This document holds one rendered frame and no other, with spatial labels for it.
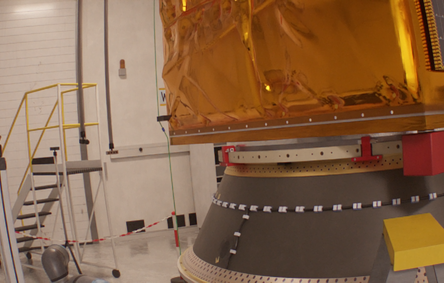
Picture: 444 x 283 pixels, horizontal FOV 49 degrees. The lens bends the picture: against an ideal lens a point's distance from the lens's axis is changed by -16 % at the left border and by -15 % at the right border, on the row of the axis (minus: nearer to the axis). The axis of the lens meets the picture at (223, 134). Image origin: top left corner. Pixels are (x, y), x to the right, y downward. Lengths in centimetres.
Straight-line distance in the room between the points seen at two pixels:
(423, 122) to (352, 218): 53
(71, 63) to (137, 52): 141
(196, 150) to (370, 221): 818
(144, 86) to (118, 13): 152
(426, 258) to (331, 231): 95
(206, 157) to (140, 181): 131
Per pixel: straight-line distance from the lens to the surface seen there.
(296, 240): 209
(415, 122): 172
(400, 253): 112
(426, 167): 175
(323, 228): 205
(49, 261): 229
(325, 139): 214
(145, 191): 1019
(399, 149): 205
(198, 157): 1000
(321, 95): 201
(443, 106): 178
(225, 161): 252
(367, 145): 203
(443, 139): 179
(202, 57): 276
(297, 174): 219
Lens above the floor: 180
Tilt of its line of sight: level
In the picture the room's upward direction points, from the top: 5 degrees counter-clockwise
